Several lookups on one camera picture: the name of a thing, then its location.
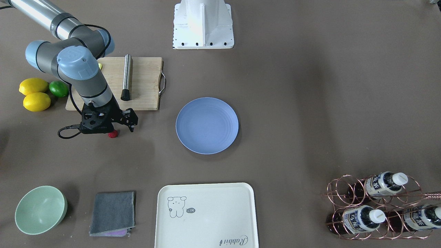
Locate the green bowl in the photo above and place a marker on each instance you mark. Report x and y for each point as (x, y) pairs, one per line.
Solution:
(40, 210)

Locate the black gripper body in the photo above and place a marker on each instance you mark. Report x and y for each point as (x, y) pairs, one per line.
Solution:
(116, 114)

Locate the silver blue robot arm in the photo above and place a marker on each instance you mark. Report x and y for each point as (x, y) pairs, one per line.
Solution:
(74, 60)

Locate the wooden cutting board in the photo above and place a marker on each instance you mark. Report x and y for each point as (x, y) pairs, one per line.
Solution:
(145, 81)

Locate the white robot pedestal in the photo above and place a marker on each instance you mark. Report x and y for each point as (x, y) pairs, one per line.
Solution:
(202, 24)

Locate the yellow lemon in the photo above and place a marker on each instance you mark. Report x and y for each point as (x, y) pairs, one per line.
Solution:
(33, 85)
(37, 102)

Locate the dark bottle white cap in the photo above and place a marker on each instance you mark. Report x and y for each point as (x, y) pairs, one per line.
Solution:
(377, 186)

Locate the blue plate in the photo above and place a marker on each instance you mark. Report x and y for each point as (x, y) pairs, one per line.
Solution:
(207, 125)

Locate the grey folded cloth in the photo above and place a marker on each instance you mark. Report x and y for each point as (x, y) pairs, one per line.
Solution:
(113, 214)

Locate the steel muddler rod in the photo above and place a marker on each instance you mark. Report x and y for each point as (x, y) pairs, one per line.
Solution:
(127, 76)

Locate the cream serving tray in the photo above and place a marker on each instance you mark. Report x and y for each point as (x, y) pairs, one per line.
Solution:
(221, 215)

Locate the green lime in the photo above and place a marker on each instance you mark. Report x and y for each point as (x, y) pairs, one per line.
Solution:
(58, 88)

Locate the red strawberry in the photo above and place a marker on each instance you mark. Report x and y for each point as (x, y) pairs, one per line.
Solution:
(113, 134)

